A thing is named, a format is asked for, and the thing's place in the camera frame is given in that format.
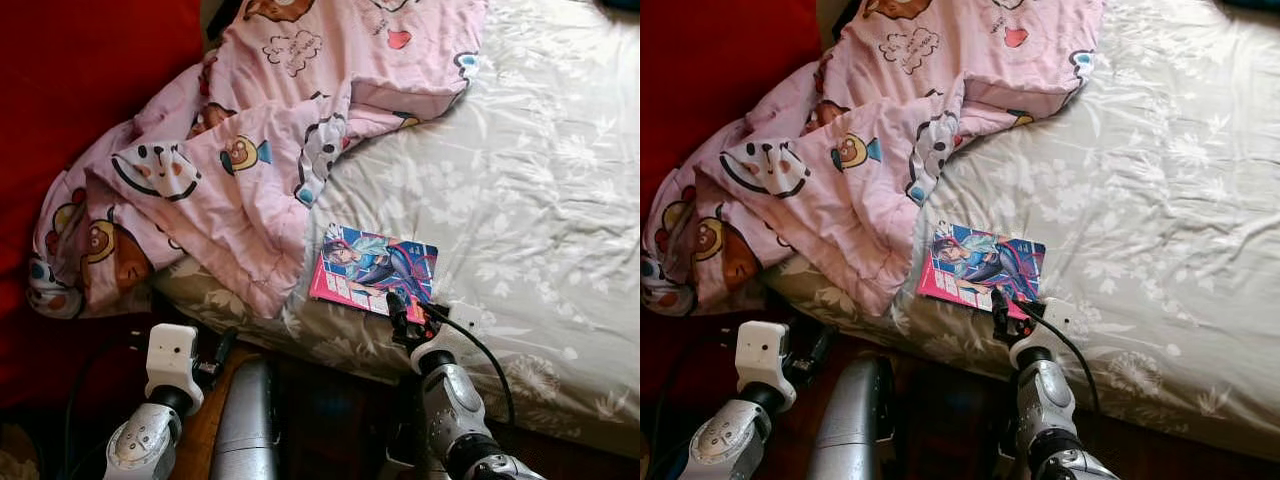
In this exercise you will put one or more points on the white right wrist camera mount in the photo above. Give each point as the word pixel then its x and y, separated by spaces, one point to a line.
pixel 1048 322
pixel 455 325

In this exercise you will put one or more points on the beige floral bed sheet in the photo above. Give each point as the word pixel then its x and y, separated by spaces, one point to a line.
pixel 520 200
pixel 1150 200

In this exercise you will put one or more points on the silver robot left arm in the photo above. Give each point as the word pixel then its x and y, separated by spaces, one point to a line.
pixel 735 445
pixel 145 440

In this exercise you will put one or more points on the pink cartoon blanket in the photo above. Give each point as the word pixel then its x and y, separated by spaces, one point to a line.
pixel 920 100
pixel 300 100

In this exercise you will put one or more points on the colourful comic book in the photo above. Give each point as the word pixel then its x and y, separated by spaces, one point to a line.
pixel 370 265
pixel 985 262

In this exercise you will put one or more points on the large red cushion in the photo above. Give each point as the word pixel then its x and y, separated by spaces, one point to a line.
pixel 80 100
pixel 720 90

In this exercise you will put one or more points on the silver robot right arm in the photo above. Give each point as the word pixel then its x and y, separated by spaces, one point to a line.
pixel 455 410
pixel 1050 410

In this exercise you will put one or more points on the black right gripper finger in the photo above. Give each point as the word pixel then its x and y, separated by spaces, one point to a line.
pixel 394 303
pixel 998 301

